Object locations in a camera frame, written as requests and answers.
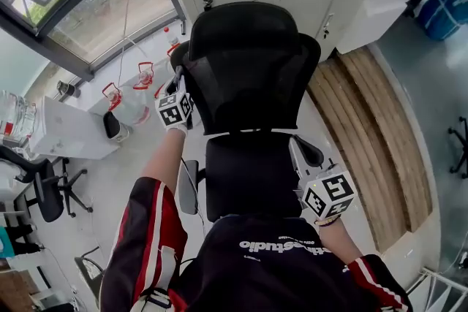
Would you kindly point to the dark window frame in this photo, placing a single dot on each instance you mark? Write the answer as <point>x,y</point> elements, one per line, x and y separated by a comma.
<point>84,58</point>

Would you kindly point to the grey chair with armrest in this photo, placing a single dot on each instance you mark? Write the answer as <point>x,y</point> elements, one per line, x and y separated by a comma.
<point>89,272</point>

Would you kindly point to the blue water barrel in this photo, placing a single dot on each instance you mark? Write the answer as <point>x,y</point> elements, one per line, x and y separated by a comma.
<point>444,7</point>

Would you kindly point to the clear plastic water jugs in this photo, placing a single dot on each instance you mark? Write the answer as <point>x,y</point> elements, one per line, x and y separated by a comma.
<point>16,115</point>

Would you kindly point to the white low cabinet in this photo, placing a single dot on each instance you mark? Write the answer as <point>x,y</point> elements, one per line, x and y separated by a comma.
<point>69,131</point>

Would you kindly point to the white metal rack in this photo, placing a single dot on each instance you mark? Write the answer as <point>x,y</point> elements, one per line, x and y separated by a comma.
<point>442,286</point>

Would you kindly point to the black chair base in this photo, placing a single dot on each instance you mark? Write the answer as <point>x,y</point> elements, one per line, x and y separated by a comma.
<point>460,150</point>

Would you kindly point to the black swivel chair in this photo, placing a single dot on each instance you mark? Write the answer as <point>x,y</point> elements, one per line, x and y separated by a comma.
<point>45,190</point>

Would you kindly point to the black red striped jacket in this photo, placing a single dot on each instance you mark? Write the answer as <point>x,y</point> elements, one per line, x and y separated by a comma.
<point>263,266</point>

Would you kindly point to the black and white appliance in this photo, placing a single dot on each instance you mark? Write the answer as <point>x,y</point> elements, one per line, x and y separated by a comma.
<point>114,127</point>

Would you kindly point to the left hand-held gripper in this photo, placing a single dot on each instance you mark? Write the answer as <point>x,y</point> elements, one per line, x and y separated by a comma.
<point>172,109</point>

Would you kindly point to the clear bottle with red cap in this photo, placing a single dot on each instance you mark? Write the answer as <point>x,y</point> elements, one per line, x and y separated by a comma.
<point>170,36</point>

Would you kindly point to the person's left forearm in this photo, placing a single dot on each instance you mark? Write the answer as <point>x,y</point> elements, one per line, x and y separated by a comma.
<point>164,160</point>

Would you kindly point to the black mesh office chair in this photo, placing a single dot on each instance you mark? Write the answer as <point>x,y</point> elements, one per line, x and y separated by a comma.
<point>248,84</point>

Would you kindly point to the person's right forearm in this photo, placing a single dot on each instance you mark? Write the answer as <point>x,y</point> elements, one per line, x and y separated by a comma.
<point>336,241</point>

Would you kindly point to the keys in locker door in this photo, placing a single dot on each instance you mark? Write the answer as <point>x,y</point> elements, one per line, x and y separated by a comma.
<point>207,0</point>

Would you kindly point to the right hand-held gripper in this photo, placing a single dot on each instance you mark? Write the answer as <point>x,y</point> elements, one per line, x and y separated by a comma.
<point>329,195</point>

